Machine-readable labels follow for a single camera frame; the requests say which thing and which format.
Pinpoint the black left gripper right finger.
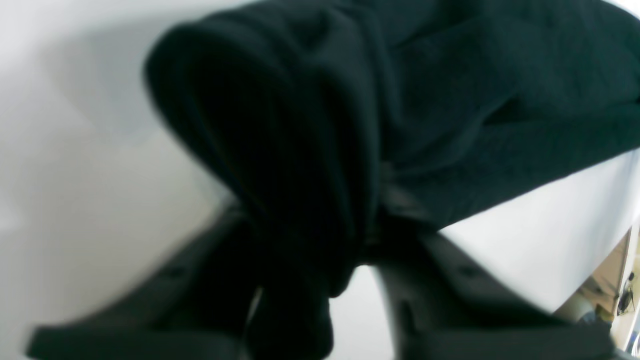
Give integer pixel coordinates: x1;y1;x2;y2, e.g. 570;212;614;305
372;185;618;360

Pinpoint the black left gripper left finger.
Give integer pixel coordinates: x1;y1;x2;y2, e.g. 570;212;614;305
25;205;258;360

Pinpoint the black T-shirt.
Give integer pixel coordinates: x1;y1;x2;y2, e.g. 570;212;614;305
144;0;639;360

